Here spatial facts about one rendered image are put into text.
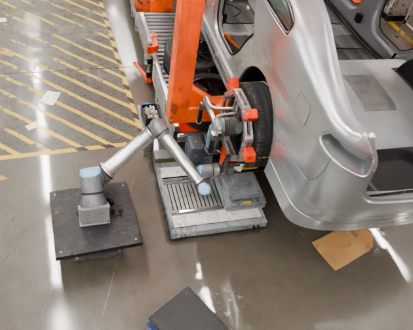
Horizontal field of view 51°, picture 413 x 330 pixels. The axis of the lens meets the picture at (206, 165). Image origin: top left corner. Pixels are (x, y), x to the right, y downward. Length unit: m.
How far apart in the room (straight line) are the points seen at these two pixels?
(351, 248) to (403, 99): 1.32
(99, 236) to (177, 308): 0.78
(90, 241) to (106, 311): 0.50
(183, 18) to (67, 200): 1.60
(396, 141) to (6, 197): 3.17
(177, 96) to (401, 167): 1.81
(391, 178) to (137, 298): 2.04
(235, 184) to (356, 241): 1.17
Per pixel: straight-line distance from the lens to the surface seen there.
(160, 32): 5.55
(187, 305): 2.98
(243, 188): 3.78
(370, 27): 5.08
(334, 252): 3.93
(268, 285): 3.56
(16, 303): 3.43
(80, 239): 3.27
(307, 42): 2.75
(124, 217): 3.37
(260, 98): 3.16
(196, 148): 3.77
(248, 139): 3.12
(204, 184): 3.11
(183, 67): 3.45
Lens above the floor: 3.01
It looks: 46 degrees down
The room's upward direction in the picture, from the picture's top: 12 degrees clockwise
